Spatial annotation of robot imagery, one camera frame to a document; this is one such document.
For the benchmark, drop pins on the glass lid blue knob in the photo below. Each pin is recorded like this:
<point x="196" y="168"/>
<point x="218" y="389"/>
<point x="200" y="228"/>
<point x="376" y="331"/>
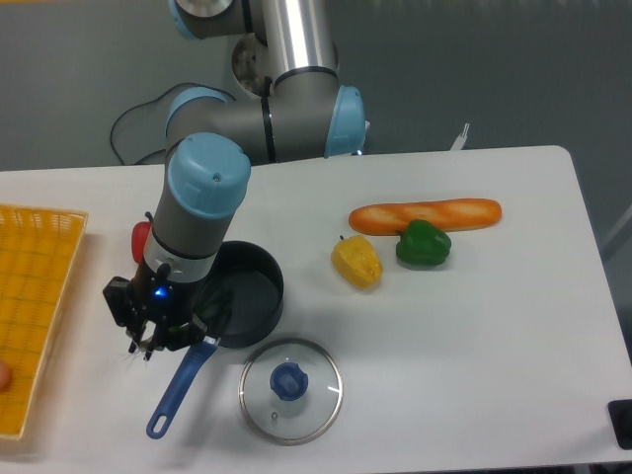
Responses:
<point x="290" y="391"/>

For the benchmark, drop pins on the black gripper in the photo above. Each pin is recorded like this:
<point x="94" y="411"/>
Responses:
<point x="122" y="294"/>

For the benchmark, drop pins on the white table bracket right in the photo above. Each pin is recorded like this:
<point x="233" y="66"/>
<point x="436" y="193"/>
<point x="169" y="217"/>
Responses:
<point x="461" y="139"/>

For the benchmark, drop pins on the black object at table corner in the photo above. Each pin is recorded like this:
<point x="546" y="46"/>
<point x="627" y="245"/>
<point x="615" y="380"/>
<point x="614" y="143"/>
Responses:
<point x="620" y="413"/>

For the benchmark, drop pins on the green onion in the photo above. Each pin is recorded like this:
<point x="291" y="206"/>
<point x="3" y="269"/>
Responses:
<point x="206" y="321"/>

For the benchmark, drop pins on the orange baguette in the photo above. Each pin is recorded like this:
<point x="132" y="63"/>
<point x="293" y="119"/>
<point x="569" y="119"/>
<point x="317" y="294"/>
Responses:
<point x="458" y="214"/>

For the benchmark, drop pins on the black pot blue handle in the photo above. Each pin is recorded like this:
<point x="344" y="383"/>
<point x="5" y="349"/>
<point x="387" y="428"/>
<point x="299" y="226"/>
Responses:
<point x="255" y="279"/>

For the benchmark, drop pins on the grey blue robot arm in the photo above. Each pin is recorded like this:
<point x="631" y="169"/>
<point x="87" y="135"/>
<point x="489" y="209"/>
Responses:
<point x="211" y="144"/>

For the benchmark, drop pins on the yellow bell pepper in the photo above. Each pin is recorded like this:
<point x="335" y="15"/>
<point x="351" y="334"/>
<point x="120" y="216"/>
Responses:
<point x="356" y="261"/>

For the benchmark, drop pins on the green bell pepper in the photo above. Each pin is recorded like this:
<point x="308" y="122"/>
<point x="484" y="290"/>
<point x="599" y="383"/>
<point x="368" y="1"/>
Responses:
<point x="422" y="244"/>

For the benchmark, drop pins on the red bell pepper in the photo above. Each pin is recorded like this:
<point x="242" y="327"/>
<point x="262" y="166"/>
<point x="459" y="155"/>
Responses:
<point x="139" y="236"/>

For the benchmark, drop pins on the yellow woven basket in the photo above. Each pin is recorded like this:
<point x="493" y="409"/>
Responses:
<point x="38" y="250"/>

